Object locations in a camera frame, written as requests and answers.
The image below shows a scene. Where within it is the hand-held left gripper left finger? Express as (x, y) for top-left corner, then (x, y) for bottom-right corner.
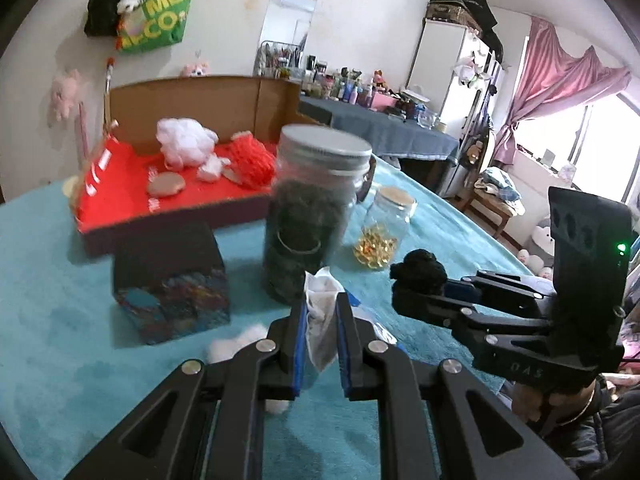
(65, 297), (309, 480)

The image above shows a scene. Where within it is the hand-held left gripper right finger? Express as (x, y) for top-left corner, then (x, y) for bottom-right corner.
(335, 291), (581, 480)

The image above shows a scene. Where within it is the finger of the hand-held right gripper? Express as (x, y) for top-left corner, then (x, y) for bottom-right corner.
(444, 269), (557, 312)
(391, 288), (549, 342)

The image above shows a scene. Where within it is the white tissue piece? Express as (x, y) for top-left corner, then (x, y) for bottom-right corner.
(303, 266), (346, 373)

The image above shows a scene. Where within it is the black pompom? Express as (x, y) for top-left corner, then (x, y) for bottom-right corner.
(390, 249), (449, 293)

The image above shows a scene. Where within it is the red mesh bath pouf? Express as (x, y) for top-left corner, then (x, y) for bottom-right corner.
(230, 133), (278, 191)

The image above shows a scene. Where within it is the red cardboard box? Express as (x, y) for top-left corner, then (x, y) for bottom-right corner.
(75, 76), (326, 256)

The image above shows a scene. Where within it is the white mesh bath pouf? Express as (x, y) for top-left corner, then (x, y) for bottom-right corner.
(156, 117), (220, 168)

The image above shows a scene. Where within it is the person's right forearm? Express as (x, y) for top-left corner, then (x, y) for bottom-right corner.
(545, 375), (640, 480)

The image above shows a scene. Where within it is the person's right hand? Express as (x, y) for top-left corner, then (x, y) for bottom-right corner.
(512, 382), (597, 432)

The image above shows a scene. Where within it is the clear plastic bag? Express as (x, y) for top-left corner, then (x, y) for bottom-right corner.
(350, 290), (398, 346)

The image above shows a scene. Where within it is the white plush toy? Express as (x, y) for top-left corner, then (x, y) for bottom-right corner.
(517, 225), (556, 281)

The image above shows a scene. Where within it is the white cotton ball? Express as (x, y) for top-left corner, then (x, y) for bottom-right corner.
(207, 324), (269, 363)

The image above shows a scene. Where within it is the small glass jar cork lid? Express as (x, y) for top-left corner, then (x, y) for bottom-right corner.
(354, 186), (417, 271)

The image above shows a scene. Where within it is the chair with clothes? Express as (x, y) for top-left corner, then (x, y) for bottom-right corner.
(462, 167), (526, 238)

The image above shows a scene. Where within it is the glass jar with metal lid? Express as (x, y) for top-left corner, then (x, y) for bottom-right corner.
(262, 124), (373, 306)

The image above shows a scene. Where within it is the black cube box colourful print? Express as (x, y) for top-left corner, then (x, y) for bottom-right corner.
(112, 222), (232, 346)

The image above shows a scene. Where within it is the window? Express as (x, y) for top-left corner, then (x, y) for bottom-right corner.
(565, 92), (640, 206)

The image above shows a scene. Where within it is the table with grey cloth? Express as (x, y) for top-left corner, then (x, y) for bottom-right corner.
(298, 95), (460, 171)

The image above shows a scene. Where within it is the white cotton piece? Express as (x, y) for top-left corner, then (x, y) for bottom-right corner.
(196, 154), (232, 182)

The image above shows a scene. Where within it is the flat beige pebble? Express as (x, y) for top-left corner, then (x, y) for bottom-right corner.
(146, 172), (185, 197)

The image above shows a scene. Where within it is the pink curtain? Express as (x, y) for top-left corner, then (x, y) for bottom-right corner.
(492, 16), (632, 166)

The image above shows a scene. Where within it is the group of cosmetic bottles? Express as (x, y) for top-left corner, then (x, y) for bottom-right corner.
(300, 55), (448, 133)

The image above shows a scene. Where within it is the white refrigerator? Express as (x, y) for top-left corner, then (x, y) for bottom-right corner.
(405, 17), (503, 196)

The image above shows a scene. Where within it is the black cloth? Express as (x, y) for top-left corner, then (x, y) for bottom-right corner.
(457, 0), (501, 51)

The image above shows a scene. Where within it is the patterned storage box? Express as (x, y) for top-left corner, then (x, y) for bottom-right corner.
(425, 0), (473, 25)

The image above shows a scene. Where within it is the pink stick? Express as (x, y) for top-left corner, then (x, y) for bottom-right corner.
(75, 102), (91, 161)

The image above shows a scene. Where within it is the pink bunny plush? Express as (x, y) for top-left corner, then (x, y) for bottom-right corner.
(48, 70), (83, 121)

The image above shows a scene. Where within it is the green tote bag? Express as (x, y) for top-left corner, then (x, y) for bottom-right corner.
(116, 0), (196, 54)

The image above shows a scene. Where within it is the black bag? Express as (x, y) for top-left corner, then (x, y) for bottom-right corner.
(84, 0), (133, 38)

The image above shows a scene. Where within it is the wall mirror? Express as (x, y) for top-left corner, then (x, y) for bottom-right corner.
(254, 0), (326, 76)

